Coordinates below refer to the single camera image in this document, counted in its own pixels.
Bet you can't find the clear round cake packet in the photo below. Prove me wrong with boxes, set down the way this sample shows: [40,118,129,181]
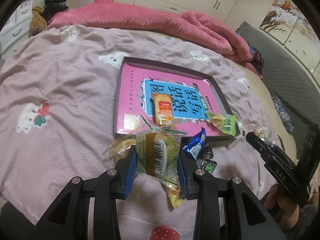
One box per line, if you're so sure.
[253,125,275,147]

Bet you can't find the blue foil snack packet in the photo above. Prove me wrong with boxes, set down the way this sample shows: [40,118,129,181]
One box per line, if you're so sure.
[182,127,206,160]

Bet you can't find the green pea snack packet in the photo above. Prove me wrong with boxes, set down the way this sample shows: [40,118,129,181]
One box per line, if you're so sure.
[203,160,217,173]

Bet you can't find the green clear pastry packet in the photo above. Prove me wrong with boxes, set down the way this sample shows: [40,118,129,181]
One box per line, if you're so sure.
[136,116,187,209]

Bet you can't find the person's right hand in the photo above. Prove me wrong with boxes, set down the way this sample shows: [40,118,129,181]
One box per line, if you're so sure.
[264,184,299,230]

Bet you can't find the clear yellow snack packet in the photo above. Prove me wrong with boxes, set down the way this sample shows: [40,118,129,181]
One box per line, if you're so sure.
[106,135,136,162]

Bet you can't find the dark candy wrapper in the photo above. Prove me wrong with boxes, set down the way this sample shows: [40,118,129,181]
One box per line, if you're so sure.
[196,142,214,168]

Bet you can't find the grey patterned cloth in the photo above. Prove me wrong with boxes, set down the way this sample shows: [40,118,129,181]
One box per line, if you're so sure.
[271,95,295,134]

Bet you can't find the green milk snack packet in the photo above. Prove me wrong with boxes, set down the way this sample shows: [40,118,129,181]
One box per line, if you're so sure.
[206,112,236,137]

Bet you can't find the orange cracker packet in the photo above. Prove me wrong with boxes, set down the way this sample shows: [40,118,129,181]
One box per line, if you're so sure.
[151,93,174,126]

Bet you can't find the pink blue children's book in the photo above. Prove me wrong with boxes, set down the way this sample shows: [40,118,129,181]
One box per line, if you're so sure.
[115,63,222,137]

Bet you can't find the grey padded headboard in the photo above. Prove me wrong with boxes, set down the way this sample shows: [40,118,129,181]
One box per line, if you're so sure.
[236,21,319,157]

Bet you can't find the dark shallow box tray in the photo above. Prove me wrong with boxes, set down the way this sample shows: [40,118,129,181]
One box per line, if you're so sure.
[114,57,233,140]

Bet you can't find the dark clothes on pillow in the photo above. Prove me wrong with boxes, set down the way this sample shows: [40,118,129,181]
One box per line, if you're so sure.
[248,44,264,74]

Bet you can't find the pink patterned bed sheet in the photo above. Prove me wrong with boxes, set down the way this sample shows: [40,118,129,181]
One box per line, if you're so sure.
[1,25,269,224]

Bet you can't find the pink red quilt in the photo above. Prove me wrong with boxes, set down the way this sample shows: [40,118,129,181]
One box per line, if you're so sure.
[48,0,263,79]

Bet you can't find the brown plush toy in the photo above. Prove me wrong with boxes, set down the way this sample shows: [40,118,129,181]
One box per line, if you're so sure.
[29,7,48,36]

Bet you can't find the white drawer cabinet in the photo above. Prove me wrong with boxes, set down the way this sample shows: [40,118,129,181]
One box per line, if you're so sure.
[1,0,33,53]

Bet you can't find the black folded clothes pile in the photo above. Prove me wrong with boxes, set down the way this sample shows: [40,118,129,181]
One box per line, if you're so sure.
[41,0,68,22]

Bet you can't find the floral wall painting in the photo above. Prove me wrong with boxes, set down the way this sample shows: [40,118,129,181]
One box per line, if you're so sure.
[259,0,319,73]

